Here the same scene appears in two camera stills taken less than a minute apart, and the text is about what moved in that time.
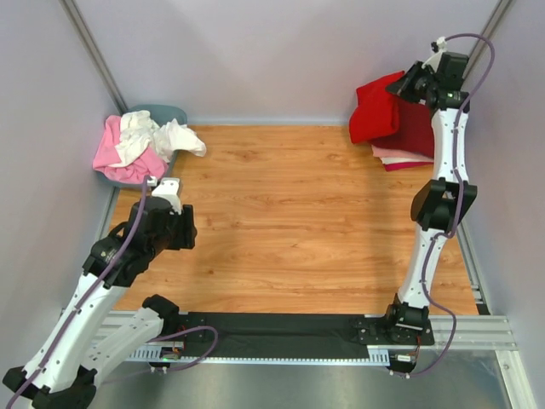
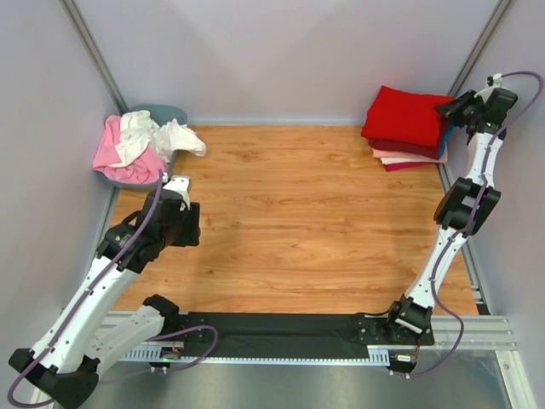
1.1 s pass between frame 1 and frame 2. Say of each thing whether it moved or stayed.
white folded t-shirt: stayed
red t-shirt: moved
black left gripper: stayed
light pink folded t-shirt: stayed
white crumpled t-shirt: stayed
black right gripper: moved
